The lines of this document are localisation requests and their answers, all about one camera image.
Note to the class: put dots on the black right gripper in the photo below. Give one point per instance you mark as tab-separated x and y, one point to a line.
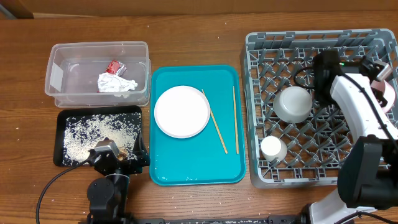
384	101

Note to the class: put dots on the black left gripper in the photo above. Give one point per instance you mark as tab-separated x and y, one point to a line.
140	156

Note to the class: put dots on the pink small bowl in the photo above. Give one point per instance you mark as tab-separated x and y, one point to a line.
385	94

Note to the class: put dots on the white napkin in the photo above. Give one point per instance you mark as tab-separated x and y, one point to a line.
109	83

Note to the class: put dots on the grey white bowl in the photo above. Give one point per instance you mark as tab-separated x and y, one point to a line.
293	105

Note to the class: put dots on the red snack wrapper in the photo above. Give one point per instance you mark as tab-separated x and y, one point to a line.
116	68

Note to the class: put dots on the wooden chopstick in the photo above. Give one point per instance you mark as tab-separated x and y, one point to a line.
235	121
216	125

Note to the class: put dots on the white cup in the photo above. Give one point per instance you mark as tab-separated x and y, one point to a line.
273	148

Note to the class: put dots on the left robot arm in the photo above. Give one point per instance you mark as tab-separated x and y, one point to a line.
108	195

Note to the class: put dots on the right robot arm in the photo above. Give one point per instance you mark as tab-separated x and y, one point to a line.
367	180

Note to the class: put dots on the grey dishwasher rack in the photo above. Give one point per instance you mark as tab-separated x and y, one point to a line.
318	146

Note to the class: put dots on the brown food scrap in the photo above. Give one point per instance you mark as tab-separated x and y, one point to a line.
122	154

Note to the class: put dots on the black plastic tray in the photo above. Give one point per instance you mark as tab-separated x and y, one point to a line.
80	130

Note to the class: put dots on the white round plate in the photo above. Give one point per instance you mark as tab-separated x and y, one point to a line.
182	112

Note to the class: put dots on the clear plastic bin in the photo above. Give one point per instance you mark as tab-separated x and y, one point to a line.
73	71

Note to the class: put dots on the teal serving tray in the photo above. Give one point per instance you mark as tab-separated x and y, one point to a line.
199	159

